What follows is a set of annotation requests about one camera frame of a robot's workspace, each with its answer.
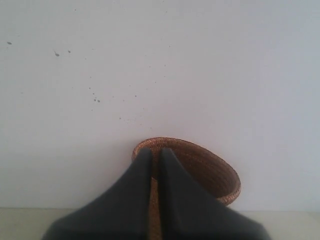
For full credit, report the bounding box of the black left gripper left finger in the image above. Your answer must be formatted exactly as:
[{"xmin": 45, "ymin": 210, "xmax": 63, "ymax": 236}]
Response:
[{"xmin": 43, "ymin": 148, "xmax": 152, "ymax": 240}]

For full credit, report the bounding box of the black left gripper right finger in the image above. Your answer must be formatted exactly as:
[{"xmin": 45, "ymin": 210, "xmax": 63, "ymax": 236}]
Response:
[{"xmin": 158, "ymin": 148, "xmax": 271, "ymax": 240}]

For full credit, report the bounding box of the brown woven basket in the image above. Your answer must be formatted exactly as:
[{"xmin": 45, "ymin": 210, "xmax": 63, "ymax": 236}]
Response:
[{"xmin": 131, "ymin": 137, "xmax": 241, "ymax": 240}]

